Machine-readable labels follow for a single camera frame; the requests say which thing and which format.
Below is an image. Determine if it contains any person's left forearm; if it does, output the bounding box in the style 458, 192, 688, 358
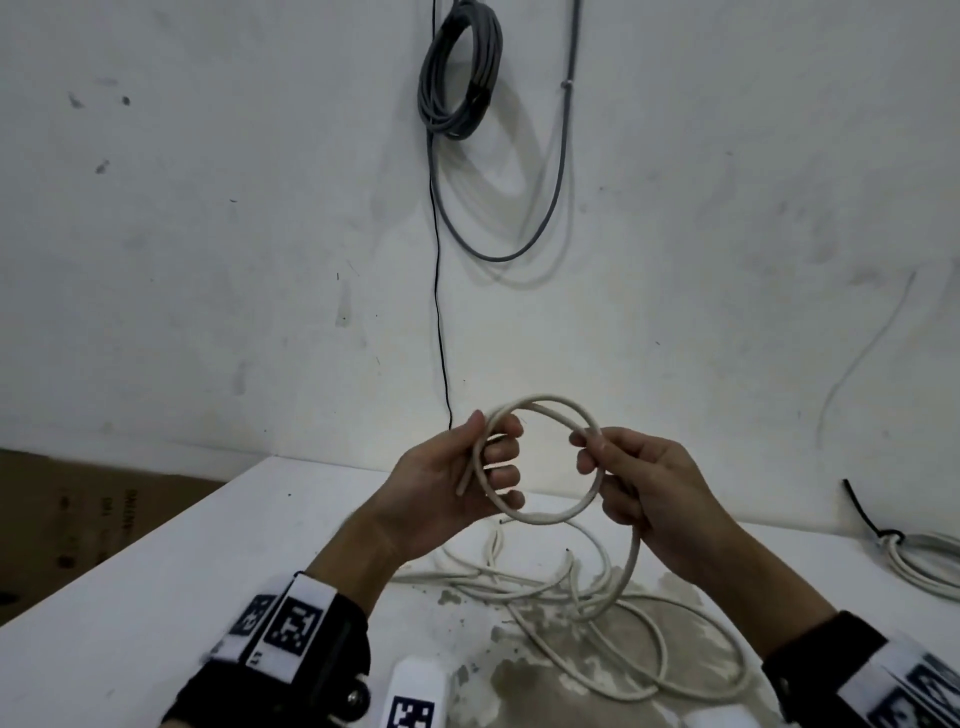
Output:
305, 509, 410, 618

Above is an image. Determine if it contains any black right wrist strap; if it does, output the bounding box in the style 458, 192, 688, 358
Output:
761, 611, 960, 728

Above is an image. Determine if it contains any tangle of white cables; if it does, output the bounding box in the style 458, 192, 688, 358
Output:
389, 517, 756, 705

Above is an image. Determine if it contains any black left wrist strap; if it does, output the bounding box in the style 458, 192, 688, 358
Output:
161, 571, 373, 728

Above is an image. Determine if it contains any grey coiled wall cable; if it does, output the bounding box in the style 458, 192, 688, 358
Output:
416, 0, 586, 265

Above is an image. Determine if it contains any person's right hand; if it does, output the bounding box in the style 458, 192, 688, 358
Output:
568, 425, 740, 586

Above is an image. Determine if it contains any thin white cable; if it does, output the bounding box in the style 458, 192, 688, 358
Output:
877, 530, 960, 594
455, 394, 643, 624

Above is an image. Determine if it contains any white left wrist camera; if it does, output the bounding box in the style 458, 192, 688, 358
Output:
378, 656, 453, 728

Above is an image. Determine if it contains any brown cardboard box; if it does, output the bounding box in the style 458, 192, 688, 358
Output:
0, 448, 228, 628

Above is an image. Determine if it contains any person's right forearm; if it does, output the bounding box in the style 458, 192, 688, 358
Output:
674, 524, 838, 661

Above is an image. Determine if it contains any black wrist strap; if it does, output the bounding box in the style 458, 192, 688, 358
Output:
161, 571, 373, 728
761, 611, 960, 728

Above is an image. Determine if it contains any person's left hand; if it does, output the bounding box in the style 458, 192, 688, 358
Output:
371, 410, 526, 564

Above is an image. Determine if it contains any thin black wall wire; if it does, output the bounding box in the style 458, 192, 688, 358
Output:
428, 0, 455, 433

